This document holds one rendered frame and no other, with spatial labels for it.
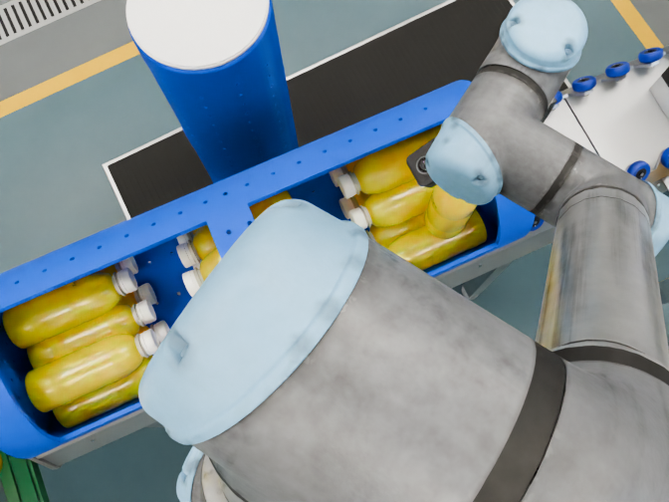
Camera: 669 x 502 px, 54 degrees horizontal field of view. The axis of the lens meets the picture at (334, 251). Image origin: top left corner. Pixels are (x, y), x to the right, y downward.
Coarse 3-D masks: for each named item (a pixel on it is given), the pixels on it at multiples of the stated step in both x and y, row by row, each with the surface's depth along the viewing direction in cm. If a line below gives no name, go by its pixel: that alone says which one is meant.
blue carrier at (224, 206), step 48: (432, 96) 104; (336, 144) 100; (384, 144) 98; (192, 192) 104; (240, 192) 98; (336, 192) 121; (96, 240) 99; (144, 240) 95; (0, 288) 96; (48, 288) 93; (0, 336) 108; (0, 384) 90; (0, 432) 92; (48, 432) 110
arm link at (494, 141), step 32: (480, 96) 59; (512, 96) 59; (544, 96) 60; (448, 128) 59; (480, 128) 58; (512, 128) 58; (544, 128) 59; (448, 160) 58; (480, 160) 57; (512, 160) 58; (544, 160) 58; (448, 192) 63; (480, 192) 59; (512, 192) 60; (544, 192) 58
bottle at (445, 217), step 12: (432, 192) 99; (444, 192) 95; (432, 204) 101; (444, 204) 96; (456, 204) 95; (468, 204) 95; (432, 216) 103; (444, 216) 99; (456, 216) 98; (468, 216) 100; (432, 228) 107; (444, 228) 104; (456, 228) 104
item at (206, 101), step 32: (160, 64) 125; (224, 64) 125; (256, 64) 131; (192, 96) 134; (224, 96) 134; (256, 96) 140; (288, 96) 162; (192, 128) 152; (224, 128) 148; (256, 128) 153; (288, 128) 170; (224, 160) 166; (256, 160) 168
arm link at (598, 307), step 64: (576, 192) 56; (640, 192) 57; (576, 256) 44; (640, 256) 44; (576, 320) 37; (640, 320) 37; (576, 384) 25; (640, 384) 29; (576, 448) 23; (640, 448) 25
